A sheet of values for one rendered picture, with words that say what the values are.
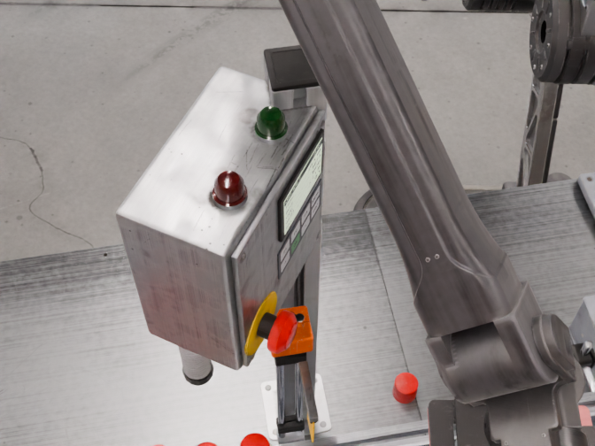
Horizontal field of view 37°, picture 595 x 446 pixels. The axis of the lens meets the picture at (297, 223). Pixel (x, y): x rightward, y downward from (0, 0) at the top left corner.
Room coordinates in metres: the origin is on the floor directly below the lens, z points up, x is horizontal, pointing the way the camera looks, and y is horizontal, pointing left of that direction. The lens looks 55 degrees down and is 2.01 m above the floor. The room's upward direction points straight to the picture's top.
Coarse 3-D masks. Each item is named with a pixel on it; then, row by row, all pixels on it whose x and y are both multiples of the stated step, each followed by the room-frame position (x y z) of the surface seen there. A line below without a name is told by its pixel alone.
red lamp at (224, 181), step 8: (224, 176) 0.40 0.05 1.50; (232, 176) 0.40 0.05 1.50; (240, 176) 0.40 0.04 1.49; (216, 184) 0.39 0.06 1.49; (224, 184) 0.39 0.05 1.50; (232, 184) 0.39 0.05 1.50; (240, 184) 0.39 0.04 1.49; (216, 192) 0.39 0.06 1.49; (224, 192) 0.39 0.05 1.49; (232, 192) 0.39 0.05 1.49; (240, 192) 0.39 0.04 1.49; (216, 200) 0.39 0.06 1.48; (224, 200) 0.39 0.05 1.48; (232, 200) 0.39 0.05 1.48; (240, 200) 0.39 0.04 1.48; (224, 208) 0.38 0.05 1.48; (232, 208) 0.38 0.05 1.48
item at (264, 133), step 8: (264, 112) 0.46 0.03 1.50; (272, 112) 0.46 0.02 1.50; (280, 112) 0.46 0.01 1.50; (264, 120) 0.45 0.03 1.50; (272, 120) 0.45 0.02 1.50; (280, 120) 0.45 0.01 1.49; (256, 128) 0.46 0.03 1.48; (264, 128) 0.45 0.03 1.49; (272, 128) 0.45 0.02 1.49; (280, 128) 0.45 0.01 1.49; (256, 136) 0.45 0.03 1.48; (264, 136) 0.45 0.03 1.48; (272, 136) 0.45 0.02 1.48; (280, 136) 0.45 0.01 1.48
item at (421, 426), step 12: (588, 396) 0.47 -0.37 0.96; (360, 432) 0.42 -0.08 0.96; (372, 432) 0.42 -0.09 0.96; (384, 432) 0.42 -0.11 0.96; (396, 432) 0.42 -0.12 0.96; (408, 432) 0.42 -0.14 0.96; (420, 432) 0.42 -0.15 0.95; (288, 444) 0.40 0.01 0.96; (300, 444) 0.40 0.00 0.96; (312, 444) 0.40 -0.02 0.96; (324, 444) 0.40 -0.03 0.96; (336, 444) 0.40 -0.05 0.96; (348, 444) 0.40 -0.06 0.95
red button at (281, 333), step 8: (280, 312) 0.37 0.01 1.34; (288, 312) 0.37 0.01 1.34; (264, 320) 0.37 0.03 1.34; (272, 320) 0.37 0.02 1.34; (280, 320) 0.36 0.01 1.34; (288, 320) 0.36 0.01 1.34; (296, 320) 0.37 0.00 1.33; (264, 328) 0.36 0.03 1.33; (272, 328) 0.36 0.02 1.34; (280, 328) 0.36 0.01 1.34; (288, 328) 0.36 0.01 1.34; (296, 328) 0.36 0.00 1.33; (264, 336) 0.36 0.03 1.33; (272, 336) 0.35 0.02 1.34; (280, 336) 0.35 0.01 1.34; (288, 336) 0.35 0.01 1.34; (272, 344) 0.35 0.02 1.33; (280, 344) 0.35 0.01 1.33; (288, 344) 0.35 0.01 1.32; (280, 352) 0.35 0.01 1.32
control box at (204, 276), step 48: (240, 96) 0.50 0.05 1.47; (192, 144) 0.45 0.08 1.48; (240, 144) 0.45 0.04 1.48; (288, 144) 0.45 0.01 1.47; (144, 192) 0.40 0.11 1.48; (192, 192) 0.40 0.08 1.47; (144, 240) 0.37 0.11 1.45; (192, 240) 0.36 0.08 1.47; (240, 240) 0.36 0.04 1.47; (144, 288) 0.38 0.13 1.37; (192, 288) 0.36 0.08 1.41; (240, 288) 0.35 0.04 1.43; (288, 288) 0.42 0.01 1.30; (192, 336) 0.36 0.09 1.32; (240, 336) 0.35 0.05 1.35
